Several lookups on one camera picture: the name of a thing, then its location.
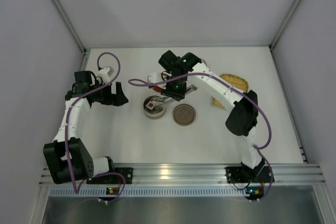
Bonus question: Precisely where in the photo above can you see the sushi roll red centre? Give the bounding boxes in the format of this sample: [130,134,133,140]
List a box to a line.
[145,100,156,111]

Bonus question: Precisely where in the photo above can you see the metal tongs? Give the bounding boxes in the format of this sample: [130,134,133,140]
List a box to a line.
[154,85,197,110]

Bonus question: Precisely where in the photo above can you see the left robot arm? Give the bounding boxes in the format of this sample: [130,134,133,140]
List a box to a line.
[43,67,129,184]

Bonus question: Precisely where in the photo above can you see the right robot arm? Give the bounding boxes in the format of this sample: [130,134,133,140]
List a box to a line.
[159,50,265,178]

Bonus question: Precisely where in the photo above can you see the red round lid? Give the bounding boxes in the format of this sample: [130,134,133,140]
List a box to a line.
[152,86,162,93]

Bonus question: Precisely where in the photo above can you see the brown round lid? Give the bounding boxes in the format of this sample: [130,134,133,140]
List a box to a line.
[172,104,196,126]

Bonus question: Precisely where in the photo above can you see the beige-banded steel bowl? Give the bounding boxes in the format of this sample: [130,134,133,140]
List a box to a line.
[143,95,166,119]

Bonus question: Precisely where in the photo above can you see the bamboo tray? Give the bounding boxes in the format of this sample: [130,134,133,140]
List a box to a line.
[212,73,249,110]

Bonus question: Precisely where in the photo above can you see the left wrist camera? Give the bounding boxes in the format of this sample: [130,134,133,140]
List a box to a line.
[97,67,114,83]

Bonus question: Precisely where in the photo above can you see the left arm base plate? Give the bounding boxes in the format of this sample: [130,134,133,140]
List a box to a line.
[86,167,133,185]

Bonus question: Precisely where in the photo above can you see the aluminium mounting rail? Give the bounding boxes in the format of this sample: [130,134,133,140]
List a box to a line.
[38,163,326,187]

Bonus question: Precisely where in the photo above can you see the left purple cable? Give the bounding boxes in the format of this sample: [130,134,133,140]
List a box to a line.
[64,52,124,204]

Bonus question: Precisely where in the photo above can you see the purple cable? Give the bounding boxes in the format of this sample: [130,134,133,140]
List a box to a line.
[128,73,275,202]
[64,52,124,204]

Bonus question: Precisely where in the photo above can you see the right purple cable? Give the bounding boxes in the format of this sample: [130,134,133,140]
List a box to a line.
[128,73,275,202]

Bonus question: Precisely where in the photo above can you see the left frame post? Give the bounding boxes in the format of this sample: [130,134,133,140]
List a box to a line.
[50,0,87,55]

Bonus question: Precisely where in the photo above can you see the frame post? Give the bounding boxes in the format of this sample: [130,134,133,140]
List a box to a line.
[269,0,318,50]
[50,0,87,55]

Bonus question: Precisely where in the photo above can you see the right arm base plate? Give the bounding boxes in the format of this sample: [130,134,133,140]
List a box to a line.
[225,166,274,184]

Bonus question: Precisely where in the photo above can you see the slotted cable duct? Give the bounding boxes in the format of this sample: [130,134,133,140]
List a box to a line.
[49,186,261,198]

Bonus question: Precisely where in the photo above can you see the right frame post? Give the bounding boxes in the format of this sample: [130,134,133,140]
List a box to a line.
[269,0,318,50]

